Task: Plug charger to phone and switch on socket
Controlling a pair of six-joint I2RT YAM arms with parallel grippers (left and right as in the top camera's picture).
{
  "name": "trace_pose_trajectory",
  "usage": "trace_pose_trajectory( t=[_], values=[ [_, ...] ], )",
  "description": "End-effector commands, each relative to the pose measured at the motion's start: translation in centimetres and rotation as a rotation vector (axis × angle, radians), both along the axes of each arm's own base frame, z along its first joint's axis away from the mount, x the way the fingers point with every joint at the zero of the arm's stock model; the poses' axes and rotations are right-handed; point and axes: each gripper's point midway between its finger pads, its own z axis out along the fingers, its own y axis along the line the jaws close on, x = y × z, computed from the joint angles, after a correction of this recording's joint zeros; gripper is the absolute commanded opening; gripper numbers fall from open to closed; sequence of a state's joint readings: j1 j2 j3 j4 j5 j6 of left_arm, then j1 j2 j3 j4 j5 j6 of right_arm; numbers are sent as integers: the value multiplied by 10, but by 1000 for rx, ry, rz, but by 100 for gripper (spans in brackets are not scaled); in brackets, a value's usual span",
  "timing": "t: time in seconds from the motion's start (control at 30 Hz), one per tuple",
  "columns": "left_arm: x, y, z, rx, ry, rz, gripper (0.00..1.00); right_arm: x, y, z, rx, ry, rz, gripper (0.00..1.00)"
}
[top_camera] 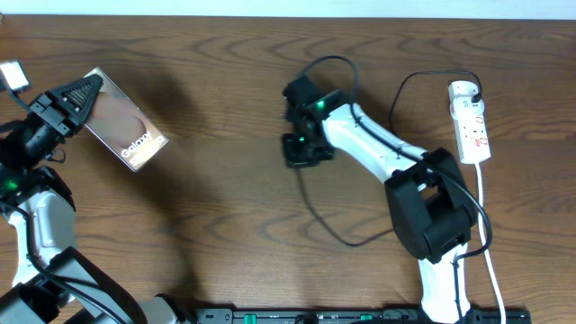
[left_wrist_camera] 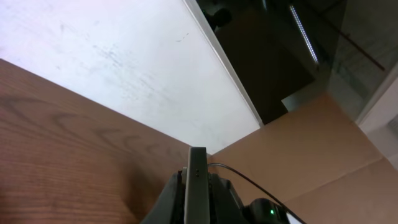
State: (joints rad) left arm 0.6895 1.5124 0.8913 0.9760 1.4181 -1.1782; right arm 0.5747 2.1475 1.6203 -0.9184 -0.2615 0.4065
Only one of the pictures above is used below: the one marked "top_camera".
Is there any black charger cable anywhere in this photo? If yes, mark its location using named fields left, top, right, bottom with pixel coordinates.
left=294, top=69, right=483, bottom=248

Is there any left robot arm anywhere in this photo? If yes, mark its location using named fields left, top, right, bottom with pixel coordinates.
left=1, top=73, right=194, bottom=323

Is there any white charger adapter plug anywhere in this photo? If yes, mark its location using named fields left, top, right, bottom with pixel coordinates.
left=448, top=80, right=480, bottom=102

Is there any white power strip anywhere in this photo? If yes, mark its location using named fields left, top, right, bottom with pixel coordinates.
left=450, top=96, right=491, bottom=165

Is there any black right camera cable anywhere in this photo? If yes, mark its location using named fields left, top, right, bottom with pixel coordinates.
left=296, top=55, right=494, bottom=324

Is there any black camera cable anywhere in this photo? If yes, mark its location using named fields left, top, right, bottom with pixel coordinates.
left=296, top=55, right=494, bottom=324
left=0, top=80, right=131, bottom=324

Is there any black left camera cable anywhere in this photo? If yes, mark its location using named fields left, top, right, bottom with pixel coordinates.
left=0, top=80, right=131, bottom=324

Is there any white power strip cord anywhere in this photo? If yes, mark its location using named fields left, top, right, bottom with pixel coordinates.
left=473, top=162, right=508, bottom=324

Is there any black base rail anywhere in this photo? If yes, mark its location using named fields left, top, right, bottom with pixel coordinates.
left=193, top=306, right=532, bottom=324

